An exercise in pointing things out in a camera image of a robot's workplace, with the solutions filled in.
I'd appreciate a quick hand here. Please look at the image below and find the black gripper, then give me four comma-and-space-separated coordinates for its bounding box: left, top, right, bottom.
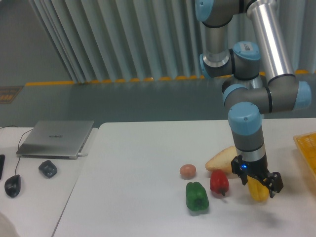
231, 155, 283, 198

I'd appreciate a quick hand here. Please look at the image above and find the yellow bell pepper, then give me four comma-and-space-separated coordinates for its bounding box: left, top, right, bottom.
247, 176, 269, 202

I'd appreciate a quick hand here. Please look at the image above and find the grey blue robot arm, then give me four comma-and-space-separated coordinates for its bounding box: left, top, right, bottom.
195, 0, 312, 197

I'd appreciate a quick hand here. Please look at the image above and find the red bell pepper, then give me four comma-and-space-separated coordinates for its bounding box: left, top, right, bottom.
210, 169, 229, 196

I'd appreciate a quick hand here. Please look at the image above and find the green bell pepper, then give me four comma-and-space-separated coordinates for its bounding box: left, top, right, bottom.
186, 182, 209, 212

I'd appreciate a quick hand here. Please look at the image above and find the bread slice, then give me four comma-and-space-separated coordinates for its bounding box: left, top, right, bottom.
205, 146, 237, 173

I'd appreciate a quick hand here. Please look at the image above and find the yellow plastic basket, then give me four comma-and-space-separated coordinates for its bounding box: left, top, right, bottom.
293, 132, 316, 180

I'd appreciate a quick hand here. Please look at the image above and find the brown egg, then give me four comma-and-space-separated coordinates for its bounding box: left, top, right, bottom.
179, 164, 197, 179

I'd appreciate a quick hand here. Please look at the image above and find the white usb plug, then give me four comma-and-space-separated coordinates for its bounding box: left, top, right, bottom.
78, 153, 88, 158

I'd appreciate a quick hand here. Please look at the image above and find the silver laptop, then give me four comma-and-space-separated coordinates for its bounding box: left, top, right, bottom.
16, 120, 94, 159

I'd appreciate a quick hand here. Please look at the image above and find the white folding partition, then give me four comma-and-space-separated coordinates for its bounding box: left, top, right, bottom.
27, 0, 316, 83

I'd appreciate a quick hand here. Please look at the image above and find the dark grey small case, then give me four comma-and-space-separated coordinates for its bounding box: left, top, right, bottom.
39, 160, 58, 178

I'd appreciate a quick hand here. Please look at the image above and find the black computer mouse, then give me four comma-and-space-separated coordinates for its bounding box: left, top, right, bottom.
4, 174, 21, 198

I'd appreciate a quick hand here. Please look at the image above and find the black device at edge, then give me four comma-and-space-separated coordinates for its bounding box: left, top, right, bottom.
0, 154, 5, 180

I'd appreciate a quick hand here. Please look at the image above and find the black mouse cable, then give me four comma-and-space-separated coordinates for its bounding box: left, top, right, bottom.
0, 125, 36, 176

